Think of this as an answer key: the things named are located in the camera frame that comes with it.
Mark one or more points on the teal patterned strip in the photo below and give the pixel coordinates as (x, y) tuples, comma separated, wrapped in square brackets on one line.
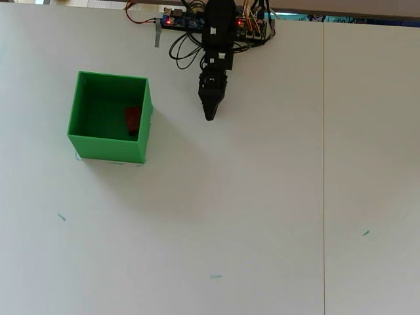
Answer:
[(344, 19)]

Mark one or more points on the red rectangular block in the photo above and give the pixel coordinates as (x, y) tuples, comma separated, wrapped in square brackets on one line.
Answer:
[(133, 119)]

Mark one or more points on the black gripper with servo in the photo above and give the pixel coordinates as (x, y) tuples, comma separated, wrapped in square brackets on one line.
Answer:
[(216, 77)]

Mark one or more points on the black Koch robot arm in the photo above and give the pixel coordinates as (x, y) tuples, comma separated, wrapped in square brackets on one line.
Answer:
[(220, 19)]

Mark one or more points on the grey tape strip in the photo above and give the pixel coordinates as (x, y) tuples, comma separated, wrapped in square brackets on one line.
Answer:
[(157, 36)]

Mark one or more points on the green square plastic bin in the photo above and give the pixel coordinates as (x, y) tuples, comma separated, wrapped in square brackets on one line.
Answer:
[(108, 151)]

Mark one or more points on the blue circuit board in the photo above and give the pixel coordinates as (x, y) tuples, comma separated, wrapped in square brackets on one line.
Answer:
[(193, 21)]

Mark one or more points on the black circuit board with connectors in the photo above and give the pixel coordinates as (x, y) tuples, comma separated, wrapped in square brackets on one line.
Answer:
[(252, 31)]

